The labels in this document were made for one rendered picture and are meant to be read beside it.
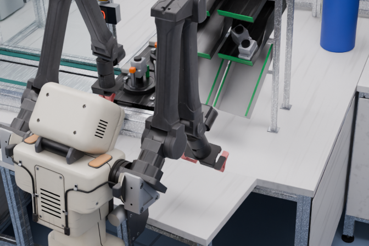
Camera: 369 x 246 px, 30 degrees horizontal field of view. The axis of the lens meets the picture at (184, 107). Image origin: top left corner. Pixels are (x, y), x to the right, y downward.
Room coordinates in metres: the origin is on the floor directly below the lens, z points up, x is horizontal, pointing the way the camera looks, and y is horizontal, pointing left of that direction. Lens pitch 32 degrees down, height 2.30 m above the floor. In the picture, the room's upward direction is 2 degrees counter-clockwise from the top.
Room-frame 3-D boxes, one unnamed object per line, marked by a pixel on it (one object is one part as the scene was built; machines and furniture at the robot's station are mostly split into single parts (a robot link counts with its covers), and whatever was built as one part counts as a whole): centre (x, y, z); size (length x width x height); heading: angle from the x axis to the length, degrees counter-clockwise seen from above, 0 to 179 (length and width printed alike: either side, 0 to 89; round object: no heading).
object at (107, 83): (2.11, 0.27, 1.11); 0.10 x 0.07 x 0.07; 66
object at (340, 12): (2.79, -0.70, 1.00); 0.16 x 0.16 x 0.27
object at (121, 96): (2.30, 0.17, 0.96); 0.24 x 0.24 x 0.02; 66
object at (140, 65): (2.31, 0.16, 1.06); 0.08 x 0.04 x 0.07; 156
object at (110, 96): (2.12, 0.28, 1.04); 0.07 x 0.07 x 0.09; 66
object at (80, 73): (2.45, 0.43, 0.91); 0.84 x 0.28 x 0.10; 66
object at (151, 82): (2.30, 0.17, 0.98); 0.14 x 0.14 x 0.02
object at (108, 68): (2.12, 0.27, 1.17); 0.07 x 0.06 x 0.07; 154
